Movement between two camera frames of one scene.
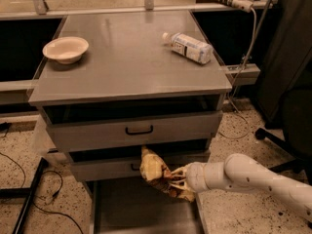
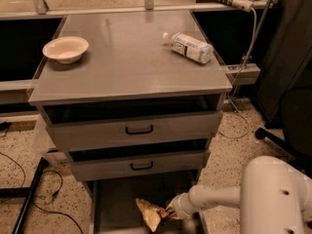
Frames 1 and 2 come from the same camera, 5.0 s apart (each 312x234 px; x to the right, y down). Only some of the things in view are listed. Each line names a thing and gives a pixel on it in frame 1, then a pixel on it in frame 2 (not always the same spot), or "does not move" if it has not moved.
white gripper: x=196 y=176 → x=180 y=206
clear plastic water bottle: x=189 y=47 does not move
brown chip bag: x=155 y=172 → x=152 y=214
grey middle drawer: x=123 y=165 does not move
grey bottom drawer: x=135 y=206 does not move
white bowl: x=67 y=50 does not move
